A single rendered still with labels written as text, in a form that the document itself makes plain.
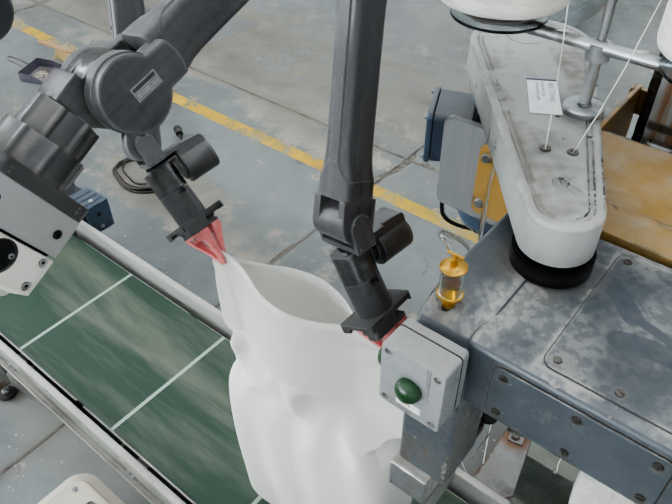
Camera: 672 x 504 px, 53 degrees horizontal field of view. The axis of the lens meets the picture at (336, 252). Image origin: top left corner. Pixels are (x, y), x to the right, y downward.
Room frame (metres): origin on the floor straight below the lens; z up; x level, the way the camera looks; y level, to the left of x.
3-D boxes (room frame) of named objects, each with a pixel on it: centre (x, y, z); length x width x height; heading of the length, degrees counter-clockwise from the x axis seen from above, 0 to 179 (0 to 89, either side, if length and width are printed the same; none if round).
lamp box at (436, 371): (0.43, -0.09, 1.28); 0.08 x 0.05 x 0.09; 51
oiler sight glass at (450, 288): (0.49, -0.12, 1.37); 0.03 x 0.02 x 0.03; 51
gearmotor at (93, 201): (1.96, 0.97, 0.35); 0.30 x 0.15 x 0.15; 51
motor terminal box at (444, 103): (0.96, -0.19, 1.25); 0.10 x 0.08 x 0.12; 166
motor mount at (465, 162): (0.82, -0.29, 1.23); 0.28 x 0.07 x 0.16; 51
